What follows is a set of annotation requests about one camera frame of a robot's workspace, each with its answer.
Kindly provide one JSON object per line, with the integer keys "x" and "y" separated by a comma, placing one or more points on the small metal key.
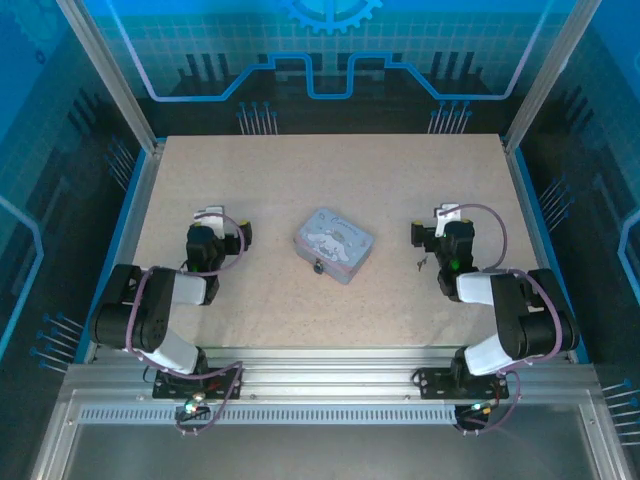
{"x": 421, "y": 263}

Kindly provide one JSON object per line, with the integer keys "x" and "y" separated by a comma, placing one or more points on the small dark padlock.
{"x": 318, "y": 268}

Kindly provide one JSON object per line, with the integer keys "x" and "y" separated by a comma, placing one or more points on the light blue cartoon tin box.
{"x": 335, "y": 235}

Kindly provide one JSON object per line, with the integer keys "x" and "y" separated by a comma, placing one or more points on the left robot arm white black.
{"x": 150, "y": 325}

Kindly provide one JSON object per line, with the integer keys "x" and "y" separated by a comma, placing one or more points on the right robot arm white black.
{"x": 520, "y": 320}

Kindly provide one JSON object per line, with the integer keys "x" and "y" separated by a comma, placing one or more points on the wiring connector with LEDs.
{"x": 479, "y": 406}
{"x": 192, "y": 407}

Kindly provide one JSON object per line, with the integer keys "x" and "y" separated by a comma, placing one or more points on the grey metal tray panel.
{"x": 325, "y": 455}

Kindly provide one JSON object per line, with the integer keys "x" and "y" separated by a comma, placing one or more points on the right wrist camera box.
{"x": 450, "y": 212}

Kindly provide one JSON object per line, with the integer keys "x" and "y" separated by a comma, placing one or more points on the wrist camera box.
{"x": 212, "y": 215}
{"x": 450, "y": 212}

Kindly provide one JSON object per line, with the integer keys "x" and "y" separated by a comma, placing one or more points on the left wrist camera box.
{"x": 212, "y": 215}

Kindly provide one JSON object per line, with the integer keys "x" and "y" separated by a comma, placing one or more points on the aluminium side rail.
{"x": 536, "y": 235}
{"x": 127, "y": 235}

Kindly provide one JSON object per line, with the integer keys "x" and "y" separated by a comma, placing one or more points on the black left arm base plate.
{"x": 225, "y": 386}

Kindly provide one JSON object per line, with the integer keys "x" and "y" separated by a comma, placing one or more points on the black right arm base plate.
{"x": 432, "y": 384}

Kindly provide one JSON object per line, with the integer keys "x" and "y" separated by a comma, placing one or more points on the aluminium front frame rail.
{"x": 325, "y": 372}

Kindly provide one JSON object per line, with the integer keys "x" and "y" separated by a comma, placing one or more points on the aluminium corner post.
{"x": 115, "y": 85}
{"x": 545, "y": 90}

